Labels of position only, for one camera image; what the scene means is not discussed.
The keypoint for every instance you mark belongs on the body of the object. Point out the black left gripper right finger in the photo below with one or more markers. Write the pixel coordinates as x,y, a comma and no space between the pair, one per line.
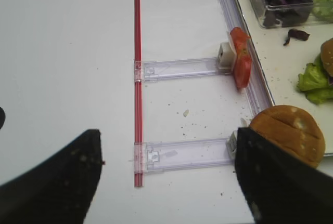
278,187

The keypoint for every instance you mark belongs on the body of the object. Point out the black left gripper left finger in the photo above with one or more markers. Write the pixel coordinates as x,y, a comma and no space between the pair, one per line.
60,189

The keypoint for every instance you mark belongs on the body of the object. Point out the sesame top bun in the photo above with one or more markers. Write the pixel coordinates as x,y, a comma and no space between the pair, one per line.
327,56

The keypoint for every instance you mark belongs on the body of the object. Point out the green lettuce leaf on bun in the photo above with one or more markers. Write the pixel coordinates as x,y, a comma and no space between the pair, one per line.
313,82

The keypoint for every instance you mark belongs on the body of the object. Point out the upright tomato slice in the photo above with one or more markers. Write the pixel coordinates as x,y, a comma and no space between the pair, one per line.
243,63

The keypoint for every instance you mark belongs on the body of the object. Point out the white block behind tomato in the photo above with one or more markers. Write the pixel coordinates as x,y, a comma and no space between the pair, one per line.
226,56

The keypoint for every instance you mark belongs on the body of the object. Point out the bun half front left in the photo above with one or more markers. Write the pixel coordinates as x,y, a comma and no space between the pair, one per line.
292,129

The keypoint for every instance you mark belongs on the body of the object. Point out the white block front left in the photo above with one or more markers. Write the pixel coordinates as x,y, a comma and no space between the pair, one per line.
231,144

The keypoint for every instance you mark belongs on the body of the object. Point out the left red rod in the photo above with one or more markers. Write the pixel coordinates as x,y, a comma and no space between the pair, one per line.
138,171

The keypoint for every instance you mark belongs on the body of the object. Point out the left front clear crossbar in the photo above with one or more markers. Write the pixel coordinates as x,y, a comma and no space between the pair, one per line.
161,157

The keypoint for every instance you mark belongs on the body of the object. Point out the clear crossbar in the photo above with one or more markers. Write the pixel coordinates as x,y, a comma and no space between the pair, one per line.
161,157
153,71

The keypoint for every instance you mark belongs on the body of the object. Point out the white metal tray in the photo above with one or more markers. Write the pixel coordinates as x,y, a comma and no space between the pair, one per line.
280,65

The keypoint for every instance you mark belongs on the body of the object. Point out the left rear clear crossbar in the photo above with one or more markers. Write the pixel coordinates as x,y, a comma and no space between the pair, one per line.
153,71

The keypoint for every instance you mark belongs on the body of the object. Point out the loose purple cabbage piece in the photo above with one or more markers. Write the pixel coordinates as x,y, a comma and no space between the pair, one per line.
296,34

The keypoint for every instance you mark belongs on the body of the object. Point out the purple cabbage pile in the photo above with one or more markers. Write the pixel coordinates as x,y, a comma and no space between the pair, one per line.
286,12

